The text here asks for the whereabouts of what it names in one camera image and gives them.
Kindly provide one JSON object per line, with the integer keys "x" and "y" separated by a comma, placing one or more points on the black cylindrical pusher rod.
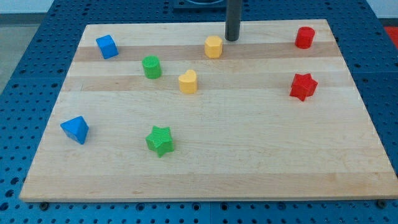
{"x": 233, "y": 20}

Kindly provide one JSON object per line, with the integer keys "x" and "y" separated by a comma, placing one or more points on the wooden board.
{"x": 241, "y": 136}

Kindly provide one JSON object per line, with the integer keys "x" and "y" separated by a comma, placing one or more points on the green cylinder block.
{"x": 151, "y": 66}

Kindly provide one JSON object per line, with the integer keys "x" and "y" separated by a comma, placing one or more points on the red cylinder block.
{"x": 304, "y": 37}

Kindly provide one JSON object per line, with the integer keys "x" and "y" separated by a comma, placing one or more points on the blue cube block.
{"x": 107, "y": 46}

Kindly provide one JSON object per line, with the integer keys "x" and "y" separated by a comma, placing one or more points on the yellow hexagon block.
{"x": 213, "y": 46}

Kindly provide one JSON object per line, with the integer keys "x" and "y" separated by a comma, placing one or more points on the green star block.
{"x": 160, "y": 141}

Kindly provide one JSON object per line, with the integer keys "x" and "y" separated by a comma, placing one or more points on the red star block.
{"x": 303, "y": 86}

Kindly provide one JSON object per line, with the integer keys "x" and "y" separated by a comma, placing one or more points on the blue triangle block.
{"x": 76, "y": 129}

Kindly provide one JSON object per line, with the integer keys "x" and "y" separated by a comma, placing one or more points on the yellow heart block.
{"x": 188, "y": 82}

